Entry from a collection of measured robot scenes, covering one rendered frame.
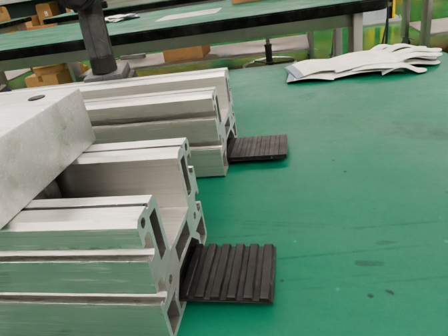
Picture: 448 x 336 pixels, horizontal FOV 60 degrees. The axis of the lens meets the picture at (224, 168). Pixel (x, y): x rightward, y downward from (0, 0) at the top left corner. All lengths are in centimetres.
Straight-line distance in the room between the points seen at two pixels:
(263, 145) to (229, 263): 18
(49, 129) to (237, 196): 17
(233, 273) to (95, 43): 44
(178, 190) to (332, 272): 11
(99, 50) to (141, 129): 25
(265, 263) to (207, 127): 15
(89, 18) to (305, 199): 41
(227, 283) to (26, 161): 14
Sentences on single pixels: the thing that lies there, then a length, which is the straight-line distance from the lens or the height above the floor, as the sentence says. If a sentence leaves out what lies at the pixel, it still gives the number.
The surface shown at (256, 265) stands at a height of 79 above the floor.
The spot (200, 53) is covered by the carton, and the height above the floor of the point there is 26.
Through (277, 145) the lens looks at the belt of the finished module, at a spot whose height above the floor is 79.
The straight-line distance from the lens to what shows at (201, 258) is 28.
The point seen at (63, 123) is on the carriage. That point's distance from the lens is 27.
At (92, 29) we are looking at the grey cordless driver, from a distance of 61.
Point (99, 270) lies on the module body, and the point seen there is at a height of 84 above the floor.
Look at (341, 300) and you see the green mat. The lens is 25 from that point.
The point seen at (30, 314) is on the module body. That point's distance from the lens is 26.
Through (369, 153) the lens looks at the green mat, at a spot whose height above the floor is 78.
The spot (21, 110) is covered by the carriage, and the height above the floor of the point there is 90.
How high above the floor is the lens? 96
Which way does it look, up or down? 27 degrees down
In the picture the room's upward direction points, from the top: 9 degrees counter-clockwise
